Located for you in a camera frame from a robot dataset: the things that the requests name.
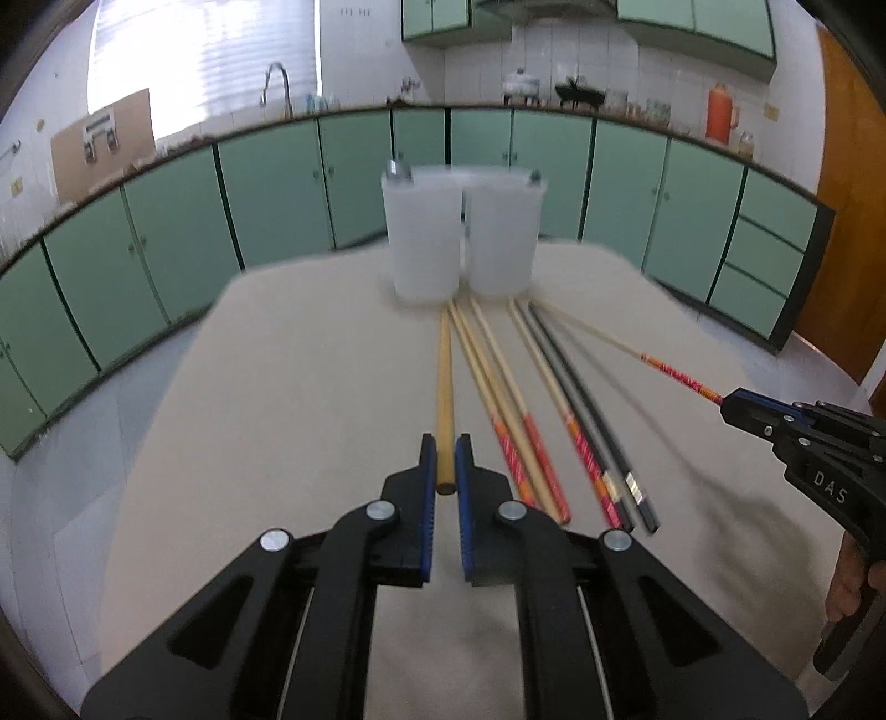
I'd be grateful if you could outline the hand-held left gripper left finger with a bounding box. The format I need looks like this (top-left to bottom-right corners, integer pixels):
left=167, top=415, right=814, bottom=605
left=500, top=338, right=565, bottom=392
left=81, top=433, right=439, bottom=720

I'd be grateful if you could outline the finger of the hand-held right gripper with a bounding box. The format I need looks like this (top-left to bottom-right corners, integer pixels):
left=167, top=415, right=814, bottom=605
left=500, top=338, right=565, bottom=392
left=796, top=399, right=886, bottom=451
left=720, top=389, right=808, bottom=451

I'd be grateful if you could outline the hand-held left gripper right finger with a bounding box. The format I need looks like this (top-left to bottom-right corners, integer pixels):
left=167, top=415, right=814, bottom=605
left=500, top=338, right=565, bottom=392
left=453, top=433, right=810, bottom=720

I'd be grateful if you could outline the orange-red wooden chopstick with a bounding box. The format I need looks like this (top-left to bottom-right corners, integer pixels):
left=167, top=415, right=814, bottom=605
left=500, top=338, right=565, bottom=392
left=469, top=296, right=573, bottom=523

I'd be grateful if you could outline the thin red-handled bamboo chopstick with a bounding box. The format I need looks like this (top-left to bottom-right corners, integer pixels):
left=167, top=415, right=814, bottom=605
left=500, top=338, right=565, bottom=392
left=543, top=303, right=727, bottom=406

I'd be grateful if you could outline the red patterned wooden chopstick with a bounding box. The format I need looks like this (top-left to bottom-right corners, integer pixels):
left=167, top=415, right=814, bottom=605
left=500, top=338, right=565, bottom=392
left=449, top=303, right=533, bottom=508
left=507, top=299, right=627, bottom=534

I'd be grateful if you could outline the white twin-cup chopstick holder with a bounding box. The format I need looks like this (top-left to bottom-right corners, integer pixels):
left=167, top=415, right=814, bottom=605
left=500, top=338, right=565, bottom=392
left=380, top=164, right=549, bottom=306

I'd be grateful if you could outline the person's right hand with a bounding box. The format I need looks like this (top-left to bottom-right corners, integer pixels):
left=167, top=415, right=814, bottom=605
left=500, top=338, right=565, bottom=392
left=827, top=534, right=886, bottom=623

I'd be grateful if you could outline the wooden door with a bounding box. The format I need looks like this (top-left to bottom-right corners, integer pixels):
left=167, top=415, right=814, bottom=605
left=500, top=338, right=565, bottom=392
left=791, top=26, right=886, bottom=389

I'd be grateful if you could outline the orange thermos jug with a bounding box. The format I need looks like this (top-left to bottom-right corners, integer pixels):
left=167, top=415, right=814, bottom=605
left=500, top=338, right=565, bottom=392
left=705, top=83, right=742, bottom=146

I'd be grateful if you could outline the row of small jars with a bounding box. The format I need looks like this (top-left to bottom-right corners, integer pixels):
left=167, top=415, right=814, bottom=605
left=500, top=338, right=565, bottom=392
left=609, top=90, right=693, bottom=136

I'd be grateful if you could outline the green base cabinet row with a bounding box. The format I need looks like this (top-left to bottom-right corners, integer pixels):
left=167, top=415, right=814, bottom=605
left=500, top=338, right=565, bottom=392
left=0, top=105, right=836, bottom=464

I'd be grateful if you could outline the black wok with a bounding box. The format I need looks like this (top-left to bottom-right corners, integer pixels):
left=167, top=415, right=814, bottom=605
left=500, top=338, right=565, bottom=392
left=554, top=76, right=607, bottom=110

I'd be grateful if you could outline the white lidded pot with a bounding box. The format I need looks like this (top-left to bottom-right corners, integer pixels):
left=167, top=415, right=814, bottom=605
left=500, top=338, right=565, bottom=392
left=501, top=67, right=543, bottom=107

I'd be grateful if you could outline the metal kitchen faucet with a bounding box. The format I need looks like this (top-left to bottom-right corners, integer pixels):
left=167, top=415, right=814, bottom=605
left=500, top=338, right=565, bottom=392
left=260, top=62, right=293, bottom=120

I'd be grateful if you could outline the range hood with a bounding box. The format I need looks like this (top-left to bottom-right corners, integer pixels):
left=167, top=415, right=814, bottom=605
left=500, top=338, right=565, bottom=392
left=473, top=0, right=619, bottom=26

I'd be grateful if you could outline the brown cardboard panel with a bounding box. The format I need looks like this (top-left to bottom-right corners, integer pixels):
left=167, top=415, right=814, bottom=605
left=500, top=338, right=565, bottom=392
left=50, top=88, right=157, bottom=206

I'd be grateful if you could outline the bright window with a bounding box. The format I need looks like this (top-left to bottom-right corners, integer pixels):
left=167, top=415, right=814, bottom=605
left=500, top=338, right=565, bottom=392
left=89, top=0, right=323, bottom=141

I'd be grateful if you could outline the green wall cabinet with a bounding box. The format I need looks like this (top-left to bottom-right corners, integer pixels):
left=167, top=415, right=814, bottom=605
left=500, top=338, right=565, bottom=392
left=401, top=0, right=473, bottom=44
left=615, top=0, right=780, bottom=83

